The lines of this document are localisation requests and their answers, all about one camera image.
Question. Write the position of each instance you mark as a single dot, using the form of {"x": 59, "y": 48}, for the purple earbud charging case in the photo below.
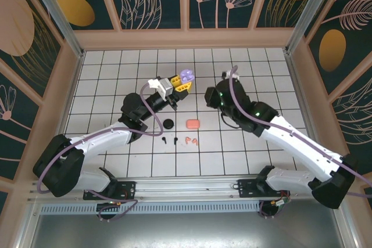
{"x": 186, "y": 75}

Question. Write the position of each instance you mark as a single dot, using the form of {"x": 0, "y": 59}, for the orange earbud charging case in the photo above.
{"x": 193, "y": 124}

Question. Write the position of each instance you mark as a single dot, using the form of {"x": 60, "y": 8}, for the black earbud charging case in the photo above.
{"x": 168, "y": 124}

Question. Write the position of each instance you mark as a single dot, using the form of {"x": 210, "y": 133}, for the orange earbud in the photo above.
{"x": 195, "y": 142}
{"x": 187, "y": 140}

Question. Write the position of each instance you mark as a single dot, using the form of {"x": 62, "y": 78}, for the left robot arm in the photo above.
{"x": 101, "y": 143}

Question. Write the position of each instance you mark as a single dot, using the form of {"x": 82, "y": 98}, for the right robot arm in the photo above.
{"x": 290, "y": 147}

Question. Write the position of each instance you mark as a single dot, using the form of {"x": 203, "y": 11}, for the green circuit board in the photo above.
{"x": 283, "y": 203}

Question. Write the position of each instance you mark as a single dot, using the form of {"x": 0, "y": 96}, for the grey metal sheet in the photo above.
{"x": 186, "y": 230}

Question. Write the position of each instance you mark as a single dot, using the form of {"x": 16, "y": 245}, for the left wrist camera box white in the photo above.
{"x": 165, "y": 86}

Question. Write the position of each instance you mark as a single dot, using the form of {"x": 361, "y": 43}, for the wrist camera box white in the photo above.
{"x": 236, "y": 76}
{"x": 165, "y": 86}

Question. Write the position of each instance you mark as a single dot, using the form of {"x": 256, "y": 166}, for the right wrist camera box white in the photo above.
{"x": 236, "y": 76}

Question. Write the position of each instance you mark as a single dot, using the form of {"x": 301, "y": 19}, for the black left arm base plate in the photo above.
{"x": 128, "y": 188}

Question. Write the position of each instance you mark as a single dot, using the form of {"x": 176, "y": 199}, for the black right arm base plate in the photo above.
{"x": 245, "y": 188}

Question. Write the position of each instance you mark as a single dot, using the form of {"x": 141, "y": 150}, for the aluminium mounting rail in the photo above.
{"x": 186, "y": 185}

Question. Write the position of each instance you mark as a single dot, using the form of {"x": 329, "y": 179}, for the aluminium frame post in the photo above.
{"x": 309, "y": 12}
{"x": 58, "y": 18}

